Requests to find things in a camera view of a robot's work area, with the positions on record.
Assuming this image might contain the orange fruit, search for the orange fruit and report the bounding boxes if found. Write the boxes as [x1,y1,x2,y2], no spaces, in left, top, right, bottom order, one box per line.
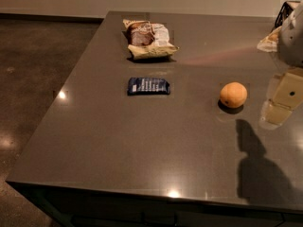
[220,82,248,109]

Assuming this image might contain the pale snack bag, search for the pale snack bag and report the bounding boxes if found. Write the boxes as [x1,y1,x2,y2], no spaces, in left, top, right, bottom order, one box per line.
[257,26,281,53]

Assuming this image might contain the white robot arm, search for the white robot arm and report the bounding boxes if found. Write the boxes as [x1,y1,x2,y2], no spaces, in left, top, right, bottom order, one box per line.
[278,2,303,67]

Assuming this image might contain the black wire basket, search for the black wire basket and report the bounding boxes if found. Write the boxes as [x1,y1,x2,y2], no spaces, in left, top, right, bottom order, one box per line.
[274,1,300,28]

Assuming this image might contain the blue rxbar blueberry bar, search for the blue rxbar blueberry bar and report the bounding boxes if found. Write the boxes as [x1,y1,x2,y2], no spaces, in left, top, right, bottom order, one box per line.
[127,78,170,96]

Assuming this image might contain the brown chip bag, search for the brown chip bag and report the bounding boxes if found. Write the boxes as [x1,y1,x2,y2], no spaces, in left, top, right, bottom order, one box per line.
[123,19,179,60]

